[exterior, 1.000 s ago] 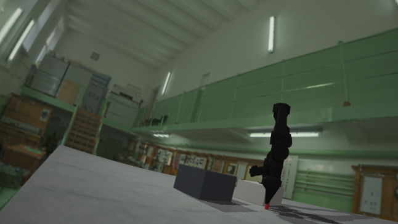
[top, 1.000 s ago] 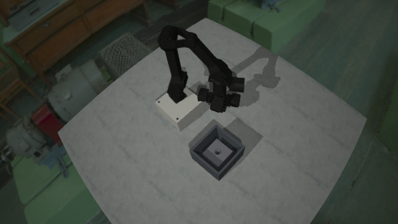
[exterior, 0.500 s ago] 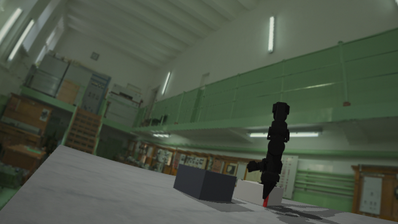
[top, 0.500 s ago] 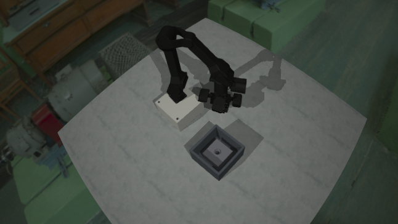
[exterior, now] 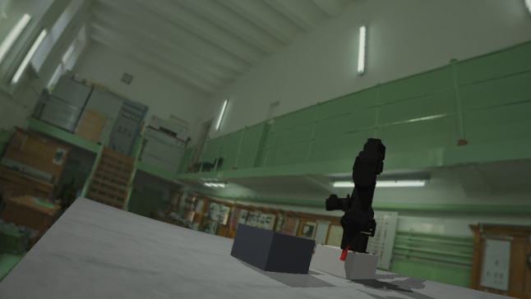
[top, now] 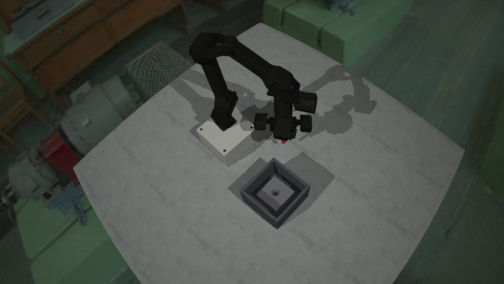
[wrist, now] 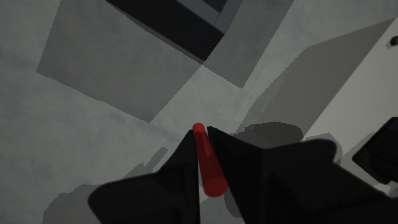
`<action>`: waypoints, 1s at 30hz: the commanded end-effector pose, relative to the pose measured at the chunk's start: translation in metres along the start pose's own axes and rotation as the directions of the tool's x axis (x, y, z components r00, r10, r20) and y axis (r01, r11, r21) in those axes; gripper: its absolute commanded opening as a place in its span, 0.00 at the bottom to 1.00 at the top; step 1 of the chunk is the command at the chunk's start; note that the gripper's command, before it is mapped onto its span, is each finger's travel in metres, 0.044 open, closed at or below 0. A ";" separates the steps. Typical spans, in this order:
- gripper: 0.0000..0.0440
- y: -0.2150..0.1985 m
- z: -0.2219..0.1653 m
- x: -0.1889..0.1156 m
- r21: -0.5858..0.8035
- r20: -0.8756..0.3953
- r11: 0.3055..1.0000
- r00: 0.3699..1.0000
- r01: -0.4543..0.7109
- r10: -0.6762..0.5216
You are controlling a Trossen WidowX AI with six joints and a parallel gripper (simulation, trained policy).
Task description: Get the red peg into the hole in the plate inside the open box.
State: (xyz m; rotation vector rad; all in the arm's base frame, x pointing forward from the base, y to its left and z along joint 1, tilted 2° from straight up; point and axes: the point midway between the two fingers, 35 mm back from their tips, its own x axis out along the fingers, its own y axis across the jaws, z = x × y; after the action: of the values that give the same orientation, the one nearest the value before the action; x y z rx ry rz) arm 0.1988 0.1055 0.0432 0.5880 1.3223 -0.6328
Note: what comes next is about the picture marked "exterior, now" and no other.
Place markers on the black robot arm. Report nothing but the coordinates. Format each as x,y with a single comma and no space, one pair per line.
367,165

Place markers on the dark red peg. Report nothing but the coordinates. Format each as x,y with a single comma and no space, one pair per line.
344,254

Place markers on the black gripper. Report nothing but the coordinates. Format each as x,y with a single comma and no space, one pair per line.
354,217

